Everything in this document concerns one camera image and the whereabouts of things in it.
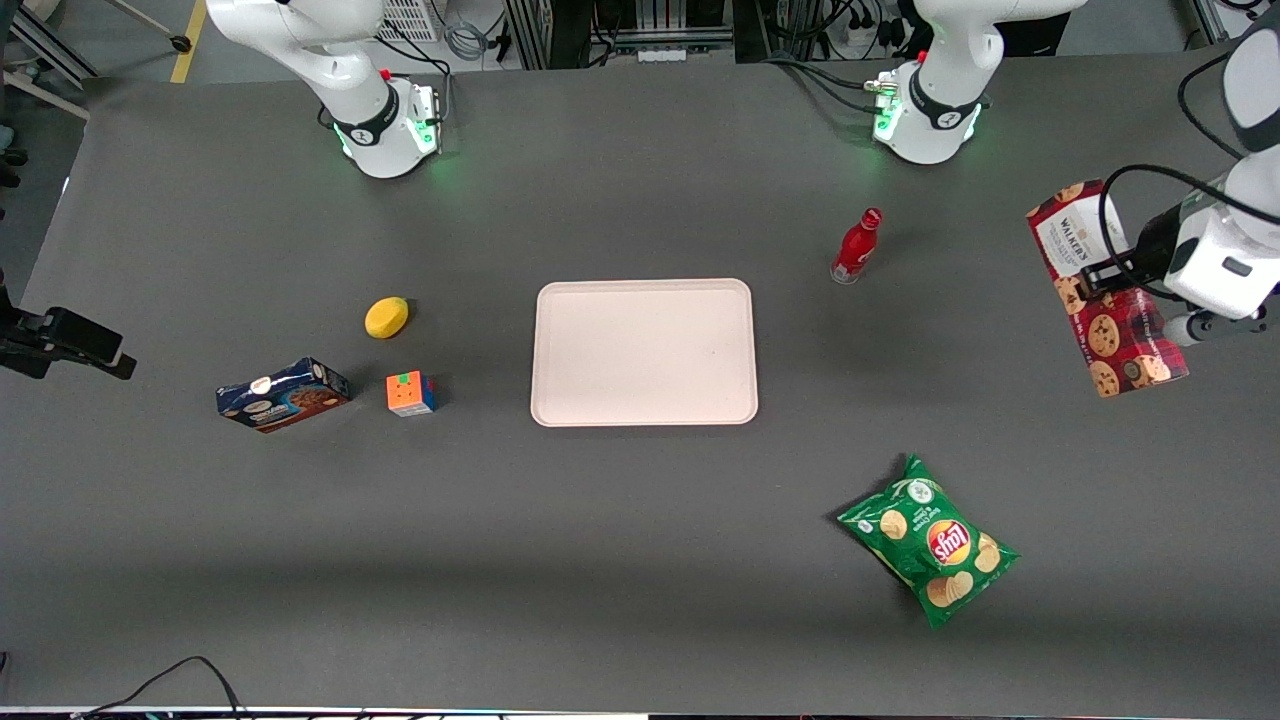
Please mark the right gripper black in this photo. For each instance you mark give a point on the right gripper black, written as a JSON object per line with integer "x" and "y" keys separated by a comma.
{"x": 62, "y": 334}

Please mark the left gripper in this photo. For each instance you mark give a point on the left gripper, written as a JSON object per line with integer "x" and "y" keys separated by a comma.
{"x": 1152, "y": 248}

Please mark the red tartan cookie box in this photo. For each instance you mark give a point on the red tartan cookie box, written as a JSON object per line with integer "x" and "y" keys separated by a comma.
{"x": 1110, "y": 330}

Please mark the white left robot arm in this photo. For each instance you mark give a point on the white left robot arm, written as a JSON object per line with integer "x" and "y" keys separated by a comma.
{"x": 935, "y": 110}

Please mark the blue chocolate cookie box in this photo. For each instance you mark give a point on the blue chocolate cookie box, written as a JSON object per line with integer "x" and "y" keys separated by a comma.
{"x": 285, "y": 397}

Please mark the beige plastic tray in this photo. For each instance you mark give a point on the beige plastic tray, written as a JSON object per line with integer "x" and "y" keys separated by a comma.
{"x": 640, "y": 350}

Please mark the red drink bottle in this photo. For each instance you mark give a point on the red drink bottle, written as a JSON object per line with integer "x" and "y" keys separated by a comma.
{"x": 856, "y": 248}

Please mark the yellow toy lemon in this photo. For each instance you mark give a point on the yellow toy lemon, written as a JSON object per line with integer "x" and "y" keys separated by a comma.
{"x": 385, "y": 318}

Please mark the multicoloured puzzle cube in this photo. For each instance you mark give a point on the multicoloured puzzle cube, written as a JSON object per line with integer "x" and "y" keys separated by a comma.
{"x": 408, "y": 395}

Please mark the grey stand leg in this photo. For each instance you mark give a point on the grey stand leg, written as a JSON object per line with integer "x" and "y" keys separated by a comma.
{"x": 150, "y": 22}

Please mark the green chips bag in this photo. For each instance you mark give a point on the green chips bag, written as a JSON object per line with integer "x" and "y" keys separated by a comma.
{"x": 930, "y": 545}

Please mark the white perforated basket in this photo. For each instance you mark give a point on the white perforated basket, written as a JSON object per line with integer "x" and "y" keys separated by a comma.
{"x": 408, "y": 18}

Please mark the white power strip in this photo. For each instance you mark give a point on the white power strip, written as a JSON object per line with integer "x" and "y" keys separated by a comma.
{"x": 663, "y": 54}

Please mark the aluminium frame rack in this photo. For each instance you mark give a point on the aluminium frame rack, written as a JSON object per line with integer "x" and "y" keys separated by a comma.
{"x": 530, "y": 30}

